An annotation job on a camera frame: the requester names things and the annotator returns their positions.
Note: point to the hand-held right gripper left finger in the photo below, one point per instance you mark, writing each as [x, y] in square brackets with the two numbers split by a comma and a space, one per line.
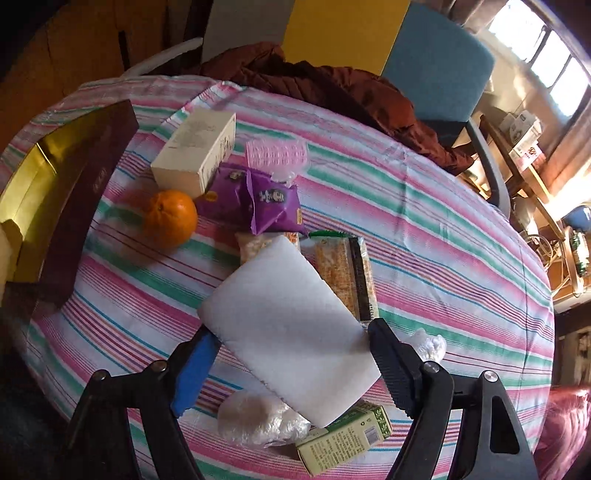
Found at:
[194, 376]

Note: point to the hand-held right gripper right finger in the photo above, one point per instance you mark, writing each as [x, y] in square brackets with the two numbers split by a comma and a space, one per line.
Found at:
[397, 369]

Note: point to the white foam sheet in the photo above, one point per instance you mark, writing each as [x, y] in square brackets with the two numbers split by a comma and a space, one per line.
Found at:
[286, 323]

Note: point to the seaweed cracker packet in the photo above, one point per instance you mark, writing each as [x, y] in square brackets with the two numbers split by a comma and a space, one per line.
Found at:
[341, 267]

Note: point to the orange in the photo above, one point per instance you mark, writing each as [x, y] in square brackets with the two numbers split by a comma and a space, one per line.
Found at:
[170, 219]

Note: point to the purple snack packet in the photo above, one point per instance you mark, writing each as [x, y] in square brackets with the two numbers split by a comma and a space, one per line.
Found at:
[277, 203]
[226, 194]

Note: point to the maroon gift box gold interior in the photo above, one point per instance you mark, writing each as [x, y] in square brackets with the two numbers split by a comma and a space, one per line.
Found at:
[92, 184]

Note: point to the cream cardboard box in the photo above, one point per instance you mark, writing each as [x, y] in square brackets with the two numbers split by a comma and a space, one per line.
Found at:
[194, 147]

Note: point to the pink plastic tray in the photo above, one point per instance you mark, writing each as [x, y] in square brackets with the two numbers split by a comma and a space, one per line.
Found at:
[274, 154]

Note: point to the small clear plastic bag wad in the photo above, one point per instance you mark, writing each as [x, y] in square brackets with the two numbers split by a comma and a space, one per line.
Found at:
[429, 346]

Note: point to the large clear plastic bag wad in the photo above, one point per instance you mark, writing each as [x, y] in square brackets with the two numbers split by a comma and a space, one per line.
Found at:
[254, 417]

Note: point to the green carton box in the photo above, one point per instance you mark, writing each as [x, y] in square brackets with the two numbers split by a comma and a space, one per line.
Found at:
[341, 443]

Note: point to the striped tablecloth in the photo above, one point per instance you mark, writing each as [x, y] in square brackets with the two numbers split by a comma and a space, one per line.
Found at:
[438, 258]

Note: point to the rice cracker packet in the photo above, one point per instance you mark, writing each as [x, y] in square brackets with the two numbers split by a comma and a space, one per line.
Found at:
[254, 247]

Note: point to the pink printed bedding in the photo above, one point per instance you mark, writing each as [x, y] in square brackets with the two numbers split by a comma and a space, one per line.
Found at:
[568, 424]

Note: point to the wooden desk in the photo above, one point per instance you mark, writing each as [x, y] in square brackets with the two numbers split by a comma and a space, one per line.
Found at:
[531, 180]

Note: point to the blue round object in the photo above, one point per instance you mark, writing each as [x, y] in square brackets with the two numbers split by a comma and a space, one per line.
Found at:
[579, 217]

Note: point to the white boxes on desk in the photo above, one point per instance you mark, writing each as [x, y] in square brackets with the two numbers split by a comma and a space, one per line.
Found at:
[521, 127]

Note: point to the brown jacket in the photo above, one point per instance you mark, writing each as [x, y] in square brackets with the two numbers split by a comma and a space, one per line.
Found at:
[346, 87]

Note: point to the grey yellow blue chair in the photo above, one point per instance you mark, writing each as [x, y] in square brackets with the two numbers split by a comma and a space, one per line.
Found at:
[438, 64]

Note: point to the wooden wardrobe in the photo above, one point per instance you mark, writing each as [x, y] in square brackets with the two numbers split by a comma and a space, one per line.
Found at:
[69, 46]

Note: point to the window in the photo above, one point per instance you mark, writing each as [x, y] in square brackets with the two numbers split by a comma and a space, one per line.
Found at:
[512, 23]

